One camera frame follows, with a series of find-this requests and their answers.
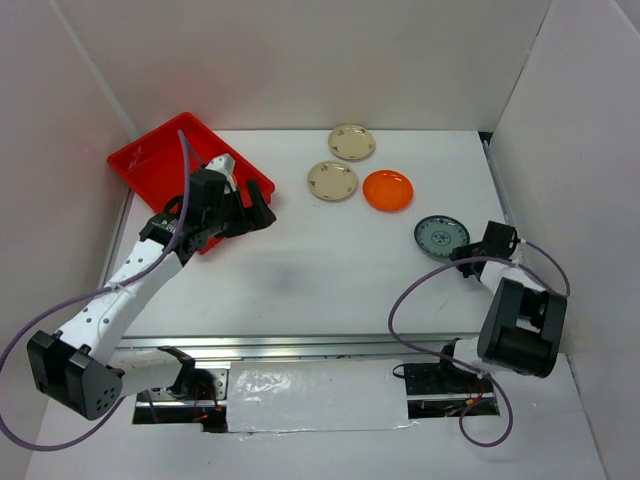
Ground cream floral plate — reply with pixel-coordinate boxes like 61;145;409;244
307;160;359;202
327;124;376;161

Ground aluminium table edge rail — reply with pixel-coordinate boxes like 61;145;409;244
119;332;501;364

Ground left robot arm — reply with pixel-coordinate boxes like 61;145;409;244
27;169;276;420

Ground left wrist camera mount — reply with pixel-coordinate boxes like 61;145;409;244
205;153;236;189

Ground blue floral patterned plate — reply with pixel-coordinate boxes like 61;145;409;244
413;215;470;259

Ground orange plate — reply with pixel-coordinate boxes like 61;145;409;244
362;170;414;213

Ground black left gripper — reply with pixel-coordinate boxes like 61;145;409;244
204;179;276;240

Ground red plastic bin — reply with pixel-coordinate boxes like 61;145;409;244
107;112;275;264

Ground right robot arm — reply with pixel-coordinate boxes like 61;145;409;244
435;221;568;392

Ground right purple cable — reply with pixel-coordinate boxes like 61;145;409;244
389;239;571;449

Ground white foam cover panel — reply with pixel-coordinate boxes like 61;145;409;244
226;360;410;434

